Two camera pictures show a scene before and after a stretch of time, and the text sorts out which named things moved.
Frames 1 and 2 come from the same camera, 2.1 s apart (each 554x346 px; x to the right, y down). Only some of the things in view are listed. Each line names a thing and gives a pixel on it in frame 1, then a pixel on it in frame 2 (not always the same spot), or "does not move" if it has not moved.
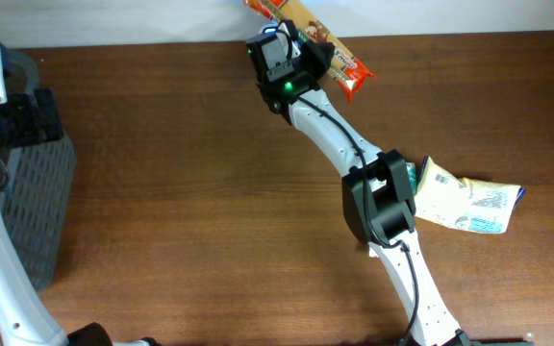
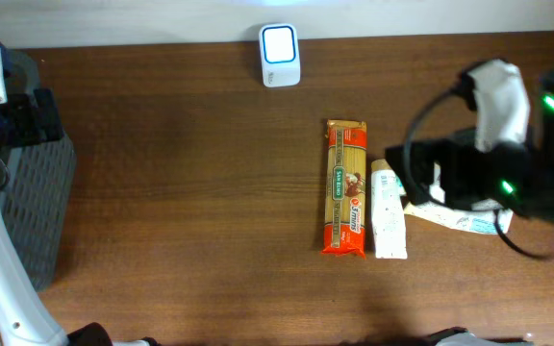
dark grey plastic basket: x=37 y=200 does not move
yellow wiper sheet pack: x=465 y=203 does not move
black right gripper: x=317 y=58 to x=421 y=171
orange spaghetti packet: x=345 y=72 to x=346 y=171
